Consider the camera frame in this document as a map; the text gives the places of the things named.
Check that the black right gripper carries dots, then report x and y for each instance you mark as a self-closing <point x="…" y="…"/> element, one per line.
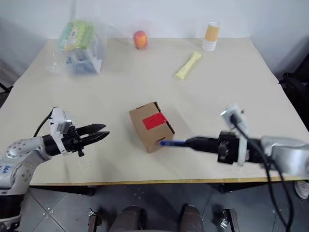
<point x="228" y="147"/>

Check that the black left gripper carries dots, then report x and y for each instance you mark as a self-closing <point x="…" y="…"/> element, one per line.
<point x="72" y="142"/>

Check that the blue pen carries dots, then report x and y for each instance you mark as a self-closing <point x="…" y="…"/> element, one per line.
<point x="172" y="142"/>

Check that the brown cardboard box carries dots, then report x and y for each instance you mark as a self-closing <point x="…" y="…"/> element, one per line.
<point x="149" y="135"/>

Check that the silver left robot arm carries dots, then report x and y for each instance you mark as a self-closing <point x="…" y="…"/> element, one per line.
<point x="17" y="157"/>

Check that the red tape strip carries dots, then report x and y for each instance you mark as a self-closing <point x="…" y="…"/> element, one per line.
<point x="154" y="120"/>

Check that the blue white box in bag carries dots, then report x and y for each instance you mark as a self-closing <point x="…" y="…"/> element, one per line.
<point x="83" y="64"/>

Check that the dark rounded shape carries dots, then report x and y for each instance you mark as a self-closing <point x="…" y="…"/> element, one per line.
<point x="193" y="217"/>
<point x="129" y="218"/>

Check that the long yellow snack pack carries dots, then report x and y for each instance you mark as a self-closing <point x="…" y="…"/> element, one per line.
<point x="188" y="66"/>

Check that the clear plastic bag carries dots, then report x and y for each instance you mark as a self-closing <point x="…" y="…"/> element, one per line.
<point x="101" y="43"/>

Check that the black stand leg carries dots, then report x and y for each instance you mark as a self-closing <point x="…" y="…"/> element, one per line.
<point x="5" y="87"/>

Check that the green package in bag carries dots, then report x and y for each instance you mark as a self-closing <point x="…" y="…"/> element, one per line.
<point x="76" y="33"/>

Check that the red yellow apple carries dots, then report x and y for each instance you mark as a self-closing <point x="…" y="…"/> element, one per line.
<point x="140" y="39"/>

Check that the white shoe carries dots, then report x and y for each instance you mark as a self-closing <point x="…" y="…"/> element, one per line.
<point x="302" y="189"/>

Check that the orange white paper cup stack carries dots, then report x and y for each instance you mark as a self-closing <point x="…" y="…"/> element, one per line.
<point x="211" y="36"/>

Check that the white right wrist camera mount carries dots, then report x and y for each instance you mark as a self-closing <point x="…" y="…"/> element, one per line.
<point x="242" y="135"/>

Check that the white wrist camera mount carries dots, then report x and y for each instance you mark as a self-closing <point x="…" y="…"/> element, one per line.
<point x="242" y="135"/>
<point x="59" y="120"/>

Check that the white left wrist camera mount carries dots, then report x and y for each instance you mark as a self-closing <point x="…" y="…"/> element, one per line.
<point x="59" y="120"/>

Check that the black table frame bar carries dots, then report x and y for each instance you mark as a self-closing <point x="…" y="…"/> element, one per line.
<point x="67" y="190"/>
<point x="231" y="188"/>

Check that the metal floor bracket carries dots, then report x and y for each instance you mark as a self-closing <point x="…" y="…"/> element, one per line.
<point x="229" y="221"/>
<point x="94" y="221"/>

